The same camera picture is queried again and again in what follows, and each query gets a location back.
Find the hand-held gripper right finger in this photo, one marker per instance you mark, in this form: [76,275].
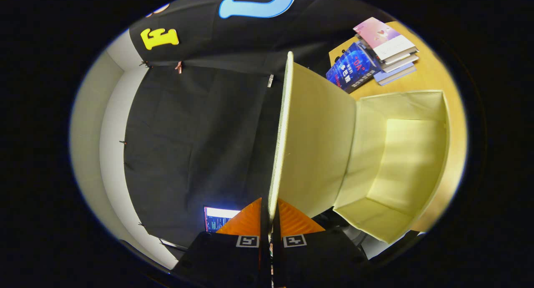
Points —
[276,254]

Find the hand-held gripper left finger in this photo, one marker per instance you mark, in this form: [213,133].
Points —
[265,242]

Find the pale green storage box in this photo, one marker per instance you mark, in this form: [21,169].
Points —
[317,146]

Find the computer monitor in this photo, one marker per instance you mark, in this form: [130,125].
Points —
[219,219]

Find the black backdrop cloth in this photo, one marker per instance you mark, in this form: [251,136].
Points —
[200,133]

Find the silver clip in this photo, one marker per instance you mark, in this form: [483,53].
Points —
[270,80]

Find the dark blue book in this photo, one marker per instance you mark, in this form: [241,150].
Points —
[352,69]

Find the copper clip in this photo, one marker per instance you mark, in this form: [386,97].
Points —
[179,66]

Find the pale blue book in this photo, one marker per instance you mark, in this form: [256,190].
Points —
[394,76]

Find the grey book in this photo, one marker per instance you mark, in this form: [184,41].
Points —
[400,61]

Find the pink cover book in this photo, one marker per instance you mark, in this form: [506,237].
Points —
[381,35]

